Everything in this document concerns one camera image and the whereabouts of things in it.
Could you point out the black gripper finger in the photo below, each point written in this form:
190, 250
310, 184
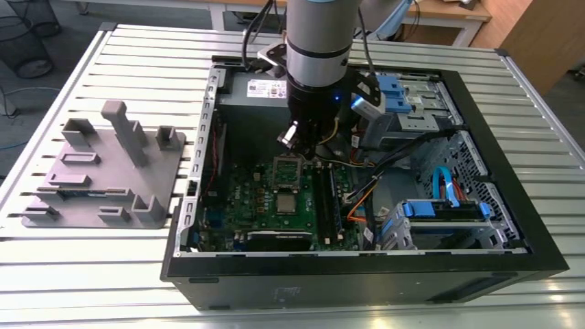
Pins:
315, 137
290, 135

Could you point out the silver CPU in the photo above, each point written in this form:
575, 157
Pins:
287, 204

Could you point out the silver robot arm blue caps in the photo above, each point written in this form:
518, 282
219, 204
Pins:
321, 41

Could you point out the CPU socket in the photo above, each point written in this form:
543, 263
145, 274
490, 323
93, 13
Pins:
289, 215

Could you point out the grey power supply unit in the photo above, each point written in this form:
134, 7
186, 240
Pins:
251, 116

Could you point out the blue drive latch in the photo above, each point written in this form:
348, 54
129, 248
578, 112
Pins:
395, 92

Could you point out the black RAM slot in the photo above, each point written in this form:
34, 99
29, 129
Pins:
337, 205

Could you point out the grey metal drive cage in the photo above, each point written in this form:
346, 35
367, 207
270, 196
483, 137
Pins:
411, 127

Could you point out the green motherboard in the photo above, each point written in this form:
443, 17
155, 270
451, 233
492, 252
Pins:
257, 219

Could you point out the black graphics card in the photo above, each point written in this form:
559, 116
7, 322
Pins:
279, 241

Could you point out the hard disk in blue carrier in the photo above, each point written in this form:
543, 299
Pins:
426, 209

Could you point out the wooden desk white legs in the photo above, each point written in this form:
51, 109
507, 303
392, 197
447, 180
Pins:
448, 13

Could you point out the grey metal disk bay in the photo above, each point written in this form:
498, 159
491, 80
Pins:
458, 236

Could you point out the grey parts rack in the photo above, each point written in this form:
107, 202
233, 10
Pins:
114, 198

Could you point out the black open PC case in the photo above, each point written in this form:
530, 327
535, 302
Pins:
321, 284

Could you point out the blue RAM stick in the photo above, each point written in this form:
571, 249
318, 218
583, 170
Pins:
82, 193

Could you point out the wooden cabinet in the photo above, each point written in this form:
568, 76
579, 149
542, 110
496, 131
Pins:
544, 41

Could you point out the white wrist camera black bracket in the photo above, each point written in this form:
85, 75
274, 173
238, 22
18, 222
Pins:
368, 109

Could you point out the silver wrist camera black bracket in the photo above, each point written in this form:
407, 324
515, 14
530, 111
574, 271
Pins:
273, 56

